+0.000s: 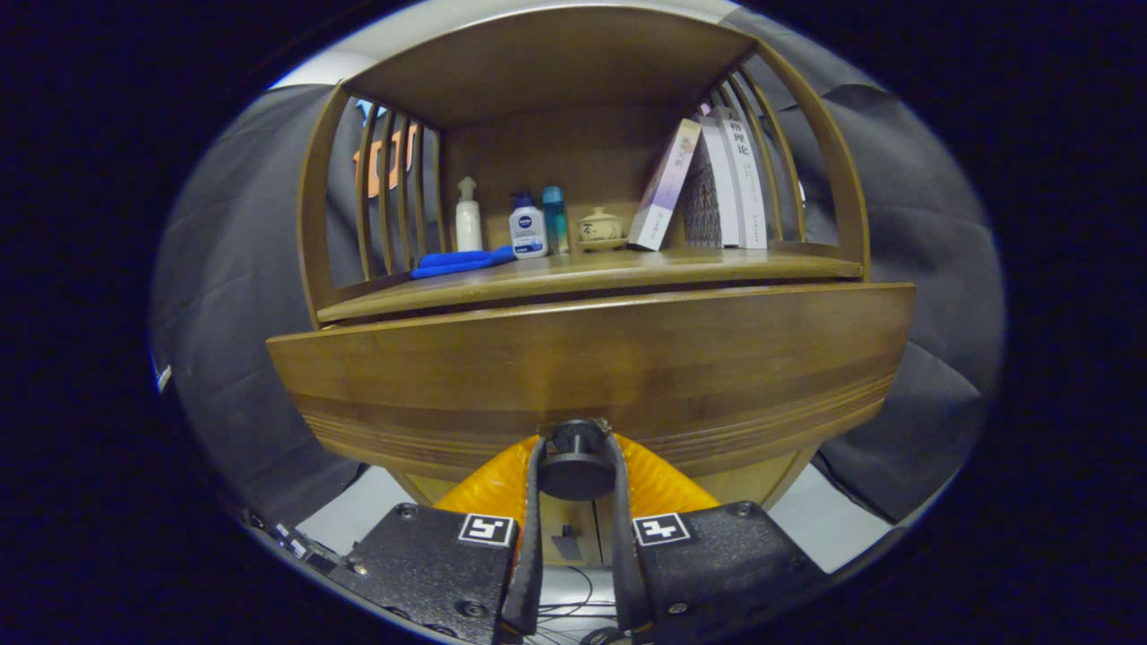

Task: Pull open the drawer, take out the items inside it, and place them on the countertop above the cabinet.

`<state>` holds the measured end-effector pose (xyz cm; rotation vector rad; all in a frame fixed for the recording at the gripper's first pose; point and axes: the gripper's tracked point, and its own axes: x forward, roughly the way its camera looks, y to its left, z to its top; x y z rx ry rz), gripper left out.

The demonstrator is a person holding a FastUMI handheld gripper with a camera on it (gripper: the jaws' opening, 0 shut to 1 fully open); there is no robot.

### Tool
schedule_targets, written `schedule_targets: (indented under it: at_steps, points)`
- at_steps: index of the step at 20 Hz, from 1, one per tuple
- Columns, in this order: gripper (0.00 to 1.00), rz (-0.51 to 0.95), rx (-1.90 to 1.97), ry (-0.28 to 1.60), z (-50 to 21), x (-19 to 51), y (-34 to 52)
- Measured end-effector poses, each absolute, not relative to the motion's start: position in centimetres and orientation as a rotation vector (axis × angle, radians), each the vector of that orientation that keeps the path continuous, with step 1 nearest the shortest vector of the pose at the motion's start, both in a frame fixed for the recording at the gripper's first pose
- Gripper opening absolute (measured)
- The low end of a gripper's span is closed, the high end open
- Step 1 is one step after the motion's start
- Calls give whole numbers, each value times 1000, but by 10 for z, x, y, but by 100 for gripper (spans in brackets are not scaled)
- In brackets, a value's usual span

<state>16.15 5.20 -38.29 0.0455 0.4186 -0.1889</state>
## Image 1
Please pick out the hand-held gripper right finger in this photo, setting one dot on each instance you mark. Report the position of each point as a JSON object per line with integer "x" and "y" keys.
{"x": 625, "y": 537}

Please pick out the beige lidded tea bowl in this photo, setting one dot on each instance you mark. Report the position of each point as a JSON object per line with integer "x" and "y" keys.
{"x": 600, "y": 228}

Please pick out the white pump bottle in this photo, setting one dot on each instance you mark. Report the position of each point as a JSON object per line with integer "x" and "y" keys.
{"x": 469, "y": 224}

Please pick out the blue cloth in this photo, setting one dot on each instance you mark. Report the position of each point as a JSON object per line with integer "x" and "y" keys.
{"x": 457, "y": 262}

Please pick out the white blue-label lotion bottle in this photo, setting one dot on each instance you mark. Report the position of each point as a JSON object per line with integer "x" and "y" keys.
{"x": 529, "y": 233}

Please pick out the dark patterned book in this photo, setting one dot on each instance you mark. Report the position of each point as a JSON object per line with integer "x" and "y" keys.
{"x": 703, "y": 206}

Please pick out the wooden cabinet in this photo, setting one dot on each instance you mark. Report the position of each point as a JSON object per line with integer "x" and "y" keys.
{"x": 573, "y": 152}

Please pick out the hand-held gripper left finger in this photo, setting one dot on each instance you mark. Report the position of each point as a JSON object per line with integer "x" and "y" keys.
{"x": 529, "y": 537}

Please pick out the plain white book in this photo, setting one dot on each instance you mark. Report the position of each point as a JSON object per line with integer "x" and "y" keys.
{"x": 724, "y": 179}

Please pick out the teal bottle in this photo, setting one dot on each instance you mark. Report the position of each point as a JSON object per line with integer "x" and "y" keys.
{"x": 556, "y": 219}

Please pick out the purple leaning book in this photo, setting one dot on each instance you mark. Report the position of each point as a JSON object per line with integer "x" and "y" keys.
{"x": 663, "y": 188}

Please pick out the black drawer knob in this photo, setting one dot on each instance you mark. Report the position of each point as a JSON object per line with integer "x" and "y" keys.
{"x": 576, "y": 470}

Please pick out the wooden drawer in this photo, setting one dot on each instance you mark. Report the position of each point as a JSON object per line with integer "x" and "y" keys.
{"x": 582, "y": 358}

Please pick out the wooden countertop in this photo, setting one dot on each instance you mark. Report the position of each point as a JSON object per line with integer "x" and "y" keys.
{"x": 627, "y": 269}

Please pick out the white book with black characters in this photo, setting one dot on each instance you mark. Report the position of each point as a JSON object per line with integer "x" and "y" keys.
{"x": 751, "y": 179}

